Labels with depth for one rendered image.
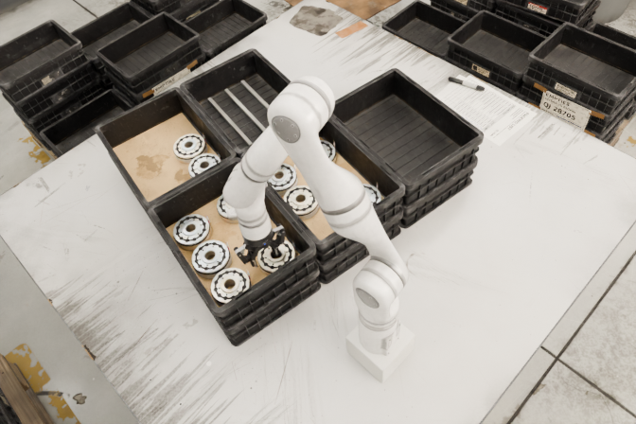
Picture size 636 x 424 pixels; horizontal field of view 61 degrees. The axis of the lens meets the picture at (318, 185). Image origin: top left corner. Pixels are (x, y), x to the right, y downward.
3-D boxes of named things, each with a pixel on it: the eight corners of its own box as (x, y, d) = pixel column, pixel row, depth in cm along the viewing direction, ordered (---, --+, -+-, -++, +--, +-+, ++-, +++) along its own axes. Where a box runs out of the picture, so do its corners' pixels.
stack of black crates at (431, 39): (472, 62, 291) (479, 27, 273) (438, 92, 279) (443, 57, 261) (414, 34, 310) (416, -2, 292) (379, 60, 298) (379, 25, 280)
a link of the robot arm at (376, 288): (385, 301, 105) (382, 336, 119) (412, 267, 110) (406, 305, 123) (346, 276, 109) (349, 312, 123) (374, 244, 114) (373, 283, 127)
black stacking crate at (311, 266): (321, 270, 146) (317, 248, 137) (227, 335, 137) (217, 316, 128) (245, 181, 167) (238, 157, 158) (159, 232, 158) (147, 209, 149)
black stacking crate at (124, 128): (245, 180, 167) (238, 156, 158) (159, 231, 158) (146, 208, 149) (186, 111, 188) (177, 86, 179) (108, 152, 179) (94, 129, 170)
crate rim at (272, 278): (319, 252, 139) (318, 247, 137) (218, 320, 129) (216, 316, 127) (239, 160, 160) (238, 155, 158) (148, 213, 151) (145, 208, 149)
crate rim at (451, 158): (485, 140, 157) (486, 134, 155) (408, 193, 148) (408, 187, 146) (395, 71, 178) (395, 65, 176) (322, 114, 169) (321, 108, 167)
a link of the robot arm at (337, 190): (293, 104, 84) (354, 222, 97) (322, 72, 89) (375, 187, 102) (252, 109, 89) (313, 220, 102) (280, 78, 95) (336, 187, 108)
